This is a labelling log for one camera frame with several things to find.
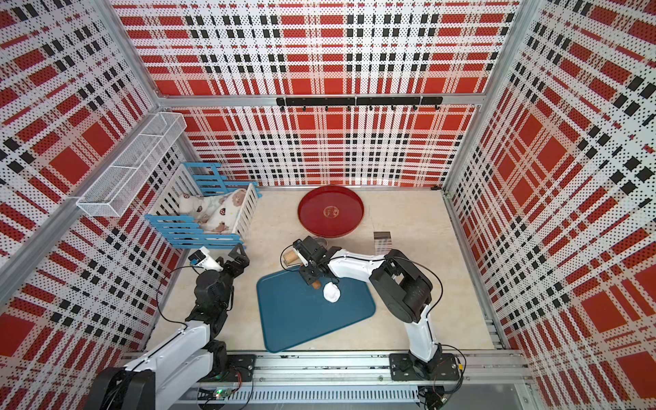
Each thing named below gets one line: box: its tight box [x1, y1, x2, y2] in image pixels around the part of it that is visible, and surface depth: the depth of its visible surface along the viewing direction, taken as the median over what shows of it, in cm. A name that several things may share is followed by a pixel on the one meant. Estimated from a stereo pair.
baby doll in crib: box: [178, 188, 247, 235], surface depth 107 cm
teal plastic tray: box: [257, 266, 376, 353], surface depth 88 cm
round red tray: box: [297, 185, 365, 239], surface depth 114 cm
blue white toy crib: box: [143, 162, 263, 250], surface depth 105 cm
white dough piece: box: [322, 281, 341, 304], surface depth 89 cm
